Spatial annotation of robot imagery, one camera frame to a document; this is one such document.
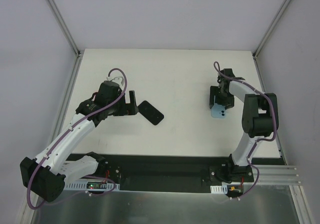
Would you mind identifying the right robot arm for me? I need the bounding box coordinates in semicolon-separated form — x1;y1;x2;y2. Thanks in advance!
209;68;279;183

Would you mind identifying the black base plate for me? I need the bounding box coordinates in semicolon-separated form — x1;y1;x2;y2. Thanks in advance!
67;153;255;192

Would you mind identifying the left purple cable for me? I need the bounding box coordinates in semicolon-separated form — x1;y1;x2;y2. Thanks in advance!
26;68;130;210

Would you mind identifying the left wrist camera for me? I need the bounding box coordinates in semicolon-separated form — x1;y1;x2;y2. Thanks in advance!
106;76;125;86

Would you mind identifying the black phone case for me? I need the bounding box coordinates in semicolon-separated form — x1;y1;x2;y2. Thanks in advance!
138;100;165;126

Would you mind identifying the aluminium frame rail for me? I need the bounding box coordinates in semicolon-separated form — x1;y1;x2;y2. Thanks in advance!
256;165;302;186

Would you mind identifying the phone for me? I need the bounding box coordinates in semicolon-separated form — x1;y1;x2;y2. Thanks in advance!
210;103;226;119

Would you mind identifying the white cable duct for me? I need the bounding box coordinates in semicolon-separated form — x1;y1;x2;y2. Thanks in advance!
64;180;120;192
210;184;228;195

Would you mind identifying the right white cable duct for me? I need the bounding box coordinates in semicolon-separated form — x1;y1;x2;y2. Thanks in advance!
210;184;228;195

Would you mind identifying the left white cable duct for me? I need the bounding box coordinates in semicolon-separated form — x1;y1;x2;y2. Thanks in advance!
64;180;120;192

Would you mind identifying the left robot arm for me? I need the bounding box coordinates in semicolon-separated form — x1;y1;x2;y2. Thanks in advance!
19;76;138;203

